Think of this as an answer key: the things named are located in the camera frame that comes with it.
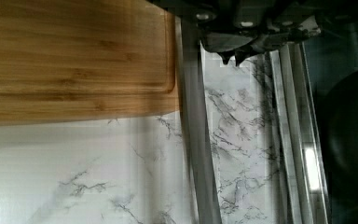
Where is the bamboo cutting board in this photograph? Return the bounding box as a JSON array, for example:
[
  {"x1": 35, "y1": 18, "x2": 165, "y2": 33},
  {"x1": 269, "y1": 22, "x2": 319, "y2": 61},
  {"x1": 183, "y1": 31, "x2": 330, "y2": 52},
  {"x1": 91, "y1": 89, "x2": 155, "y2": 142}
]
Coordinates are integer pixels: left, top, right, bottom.
[{"x1": 0, "y1": 0, "x2": 179, "y2": 125}]

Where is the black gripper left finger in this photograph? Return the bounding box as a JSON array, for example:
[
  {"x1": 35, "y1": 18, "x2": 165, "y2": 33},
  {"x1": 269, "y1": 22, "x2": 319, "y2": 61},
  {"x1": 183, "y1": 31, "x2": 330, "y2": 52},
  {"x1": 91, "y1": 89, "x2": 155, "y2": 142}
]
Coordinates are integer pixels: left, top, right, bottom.
[{"x1": 200, "y1": 31, "x2": 255, "y2": 65}]

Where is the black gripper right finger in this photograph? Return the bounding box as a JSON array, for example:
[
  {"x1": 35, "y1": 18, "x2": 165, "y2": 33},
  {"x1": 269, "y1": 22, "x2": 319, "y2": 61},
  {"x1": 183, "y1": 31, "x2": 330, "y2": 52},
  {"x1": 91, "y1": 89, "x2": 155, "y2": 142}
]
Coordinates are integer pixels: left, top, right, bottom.
[{"x1": 234, "y1": 28, "x2": 321, "y2": 66}]

